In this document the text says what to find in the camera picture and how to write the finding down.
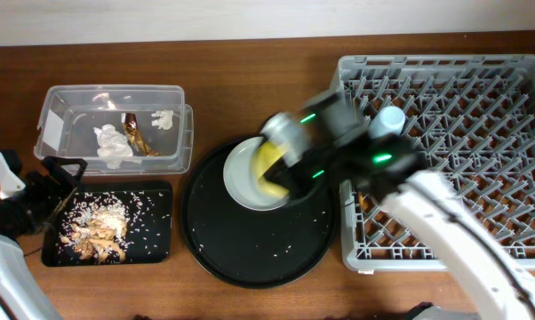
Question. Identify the grey dishwasher rack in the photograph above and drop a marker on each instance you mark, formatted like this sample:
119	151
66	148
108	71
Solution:
472	117

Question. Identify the blue cup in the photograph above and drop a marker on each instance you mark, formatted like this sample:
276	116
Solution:
389	120

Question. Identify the yellow bowl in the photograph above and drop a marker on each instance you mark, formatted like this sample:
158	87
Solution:
264	158

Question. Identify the food scraps in bowl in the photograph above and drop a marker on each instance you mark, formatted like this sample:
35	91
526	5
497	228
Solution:
101	226

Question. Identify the black rectangular tray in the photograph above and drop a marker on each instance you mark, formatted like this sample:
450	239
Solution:
152	231

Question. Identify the round black tray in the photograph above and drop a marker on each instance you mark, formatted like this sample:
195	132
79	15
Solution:
246	248

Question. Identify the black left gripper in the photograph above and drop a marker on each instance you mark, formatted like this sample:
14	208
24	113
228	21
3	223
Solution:
35	184

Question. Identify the grey plate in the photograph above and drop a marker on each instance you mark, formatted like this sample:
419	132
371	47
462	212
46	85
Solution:
240	183

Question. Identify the gold snack wrapper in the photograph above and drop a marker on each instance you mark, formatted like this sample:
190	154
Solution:
132	133

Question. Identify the clear plastic bin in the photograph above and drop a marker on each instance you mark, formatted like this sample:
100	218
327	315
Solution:
70	112

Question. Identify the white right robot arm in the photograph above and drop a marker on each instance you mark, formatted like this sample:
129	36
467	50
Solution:
428	205

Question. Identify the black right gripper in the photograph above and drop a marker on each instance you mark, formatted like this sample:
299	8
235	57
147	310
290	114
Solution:
280	180

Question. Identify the small white paper scrap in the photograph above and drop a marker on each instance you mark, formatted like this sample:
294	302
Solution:
162	119

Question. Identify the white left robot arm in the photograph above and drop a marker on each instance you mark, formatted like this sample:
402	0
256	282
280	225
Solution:
21	297

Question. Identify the white napkin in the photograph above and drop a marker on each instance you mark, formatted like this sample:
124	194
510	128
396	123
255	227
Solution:
112	145

